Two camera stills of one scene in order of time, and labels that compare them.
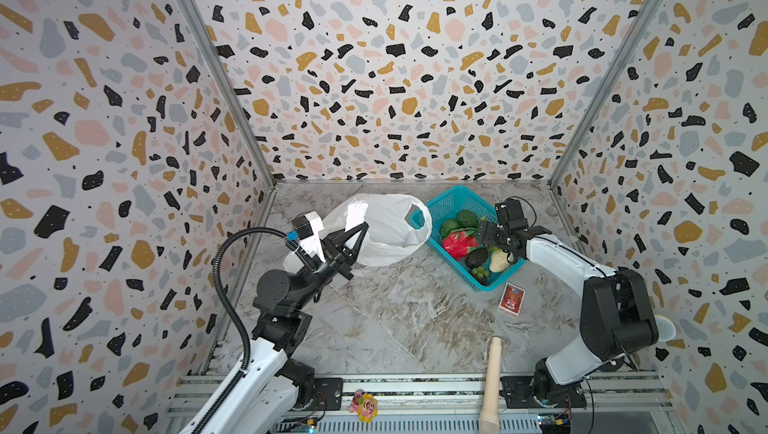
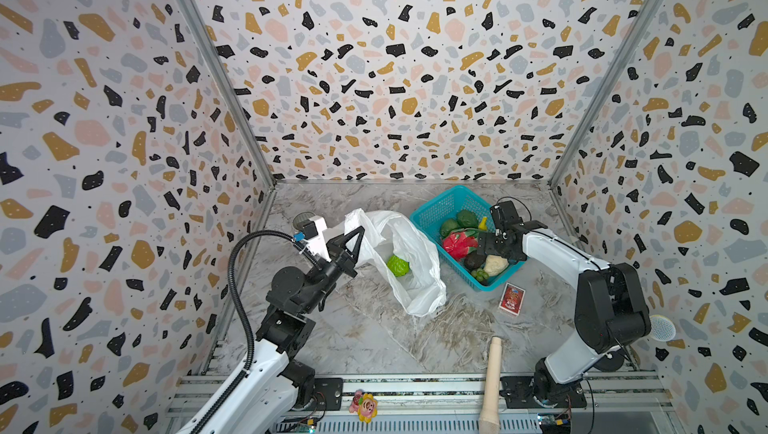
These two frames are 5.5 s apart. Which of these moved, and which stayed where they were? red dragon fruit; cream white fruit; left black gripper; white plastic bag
Moved: white plastic bag
Stayed: red dragon fruit; cream white fruit; left black gripper
